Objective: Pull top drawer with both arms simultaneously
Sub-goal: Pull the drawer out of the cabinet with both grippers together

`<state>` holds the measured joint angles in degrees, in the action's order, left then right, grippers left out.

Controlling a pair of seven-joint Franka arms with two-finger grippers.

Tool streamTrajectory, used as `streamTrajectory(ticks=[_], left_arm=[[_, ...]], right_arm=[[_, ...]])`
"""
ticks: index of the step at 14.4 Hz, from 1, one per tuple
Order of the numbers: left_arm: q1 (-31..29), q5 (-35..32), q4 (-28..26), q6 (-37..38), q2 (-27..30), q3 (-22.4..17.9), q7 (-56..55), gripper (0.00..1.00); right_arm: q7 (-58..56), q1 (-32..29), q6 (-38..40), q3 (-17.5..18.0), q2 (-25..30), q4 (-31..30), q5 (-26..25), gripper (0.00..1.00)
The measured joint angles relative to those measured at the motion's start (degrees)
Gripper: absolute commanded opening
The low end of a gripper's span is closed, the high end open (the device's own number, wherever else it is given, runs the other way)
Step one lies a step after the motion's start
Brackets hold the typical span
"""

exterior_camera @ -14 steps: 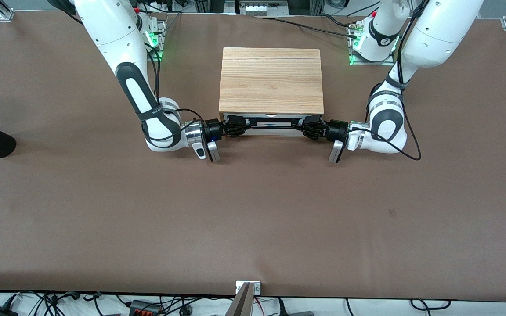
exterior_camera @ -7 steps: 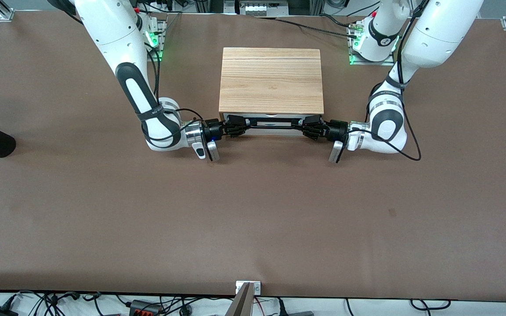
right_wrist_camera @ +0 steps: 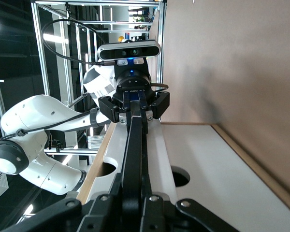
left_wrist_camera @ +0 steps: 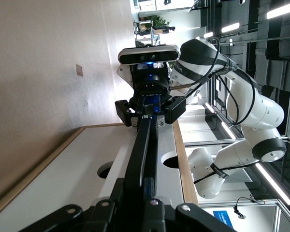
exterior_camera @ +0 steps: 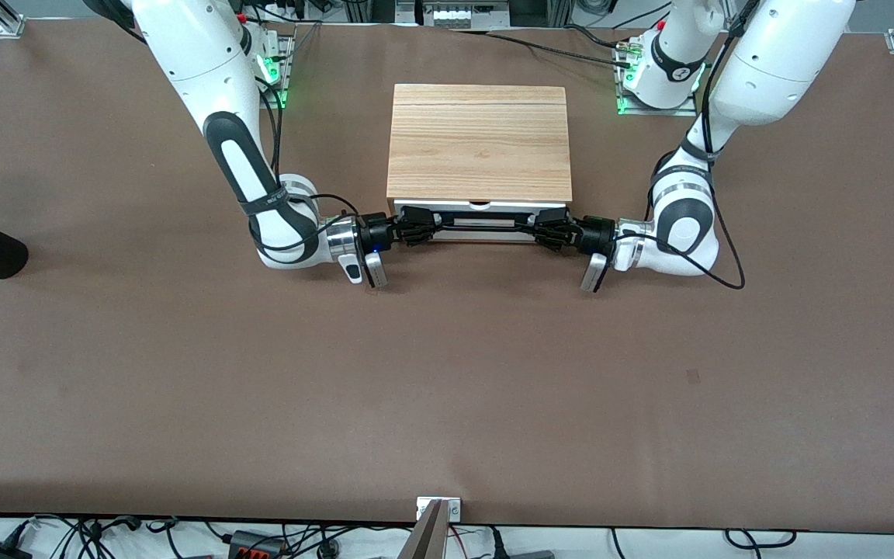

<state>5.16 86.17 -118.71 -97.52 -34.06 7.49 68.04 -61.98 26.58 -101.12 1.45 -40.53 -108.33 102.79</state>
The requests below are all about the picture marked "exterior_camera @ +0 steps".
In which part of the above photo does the white drawer with black handle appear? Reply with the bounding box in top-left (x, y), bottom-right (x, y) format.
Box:
top-left (394, 200), bottom-right (569, 234)

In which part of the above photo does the plain white drawer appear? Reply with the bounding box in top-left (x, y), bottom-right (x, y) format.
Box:
top-left (431, 231), bottom-right (537, 243)

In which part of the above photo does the light wooden drawer cabinet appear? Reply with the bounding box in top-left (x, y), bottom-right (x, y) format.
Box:
top-left (386, 84), bottom-right (573, 243)

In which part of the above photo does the grey power strip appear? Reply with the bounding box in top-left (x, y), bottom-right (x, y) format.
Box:
top-left (422, 0), bottom-right (511, 30)

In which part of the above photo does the black box with orange connectors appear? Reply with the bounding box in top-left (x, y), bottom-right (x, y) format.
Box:
top-left (228, 530), bottom-right (286, 559)

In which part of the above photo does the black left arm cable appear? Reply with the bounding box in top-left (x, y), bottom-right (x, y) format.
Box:
top-left (618, 0), bottom-right (747, 290)

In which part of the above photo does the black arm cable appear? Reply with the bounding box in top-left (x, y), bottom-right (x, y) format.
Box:
top-left (618, 0), bottom-right (747, 290)
top-left (257, 74), bottom-right (362, 253)

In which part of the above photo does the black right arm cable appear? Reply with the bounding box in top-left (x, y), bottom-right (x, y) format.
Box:
top-left (257, 74), bottom-right (362, 253)

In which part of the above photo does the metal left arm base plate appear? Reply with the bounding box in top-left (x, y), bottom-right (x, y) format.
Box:
top-left (616, 47), bottom-right (700, 117)

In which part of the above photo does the black cable on table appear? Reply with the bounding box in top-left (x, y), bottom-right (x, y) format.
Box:
top-left (486, 31), bottom-right (634, 67)

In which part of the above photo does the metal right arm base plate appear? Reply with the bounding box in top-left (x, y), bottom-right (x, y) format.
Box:
top-left (258, 35), bottom-right (293, 109)

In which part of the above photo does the small metal edge bracket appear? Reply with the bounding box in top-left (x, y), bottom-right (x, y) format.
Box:
top-left (416, 497), bottom-right (462, 522)

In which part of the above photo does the brown camera mount post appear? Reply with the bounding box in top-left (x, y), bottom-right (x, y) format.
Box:
top-left (399, 501), bottom-right (448, 559)

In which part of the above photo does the black looped cable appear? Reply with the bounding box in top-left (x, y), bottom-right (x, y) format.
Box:
top-left (725, 529), bottom-right (797, 549)

